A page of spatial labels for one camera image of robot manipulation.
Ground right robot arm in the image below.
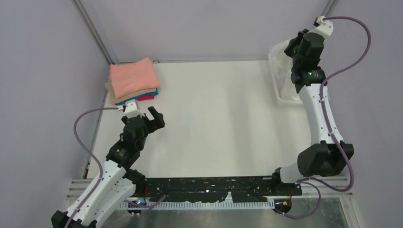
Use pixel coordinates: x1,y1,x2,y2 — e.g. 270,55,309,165
268,29,355,195

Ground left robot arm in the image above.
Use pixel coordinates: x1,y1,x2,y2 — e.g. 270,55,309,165
51,104,165,228

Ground folded magenta t-shirt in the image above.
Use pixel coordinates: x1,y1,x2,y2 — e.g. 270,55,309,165
134,95,155,101

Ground folded tan t-shirt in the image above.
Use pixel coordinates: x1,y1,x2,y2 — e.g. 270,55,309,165
105,79,156,104

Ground folded pink t-shirt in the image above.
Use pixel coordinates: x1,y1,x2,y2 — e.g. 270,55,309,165
109,57,160,98

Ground white plastic laundry basket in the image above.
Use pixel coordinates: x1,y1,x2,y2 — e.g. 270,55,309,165
268,47,305,106

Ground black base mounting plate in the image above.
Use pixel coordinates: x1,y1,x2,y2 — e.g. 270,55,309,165
134,176,302,203

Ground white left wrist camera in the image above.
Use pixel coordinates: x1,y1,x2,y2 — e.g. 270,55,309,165
117,100,143,118

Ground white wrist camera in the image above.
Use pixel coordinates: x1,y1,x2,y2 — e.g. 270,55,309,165
311,16,334,39
117,100,143,118

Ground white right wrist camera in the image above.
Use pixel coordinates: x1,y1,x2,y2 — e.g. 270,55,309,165
311,16,334,39

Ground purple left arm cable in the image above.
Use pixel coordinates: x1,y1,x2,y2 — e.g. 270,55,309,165
64,107,122,228

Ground white slotted cable duct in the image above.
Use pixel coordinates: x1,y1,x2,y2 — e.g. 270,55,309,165
108,199,275,210

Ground aluminium frame rail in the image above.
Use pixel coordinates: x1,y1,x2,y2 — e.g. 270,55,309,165
72,0,119,64

